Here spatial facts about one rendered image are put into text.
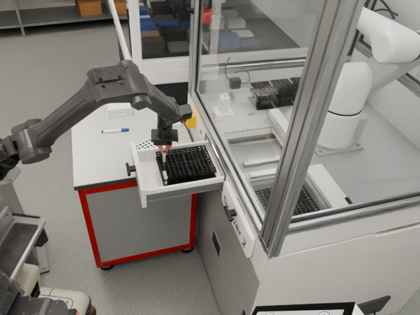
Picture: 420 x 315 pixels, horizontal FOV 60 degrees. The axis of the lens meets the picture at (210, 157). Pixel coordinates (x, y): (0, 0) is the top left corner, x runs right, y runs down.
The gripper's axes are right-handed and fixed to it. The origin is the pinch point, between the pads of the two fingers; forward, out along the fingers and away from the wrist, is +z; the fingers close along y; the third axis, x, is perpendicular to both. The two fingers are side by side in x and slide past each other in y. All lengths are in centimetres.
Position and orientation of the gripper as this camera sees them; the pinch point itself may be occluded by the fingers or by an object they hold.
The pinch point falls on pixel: (164, 152)
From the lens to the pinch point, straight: 145.4
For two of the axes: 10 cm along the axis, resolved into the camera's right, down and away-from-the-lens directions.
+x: 1.1, 7.0, -7.1
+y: -9.9, 0.0, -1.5
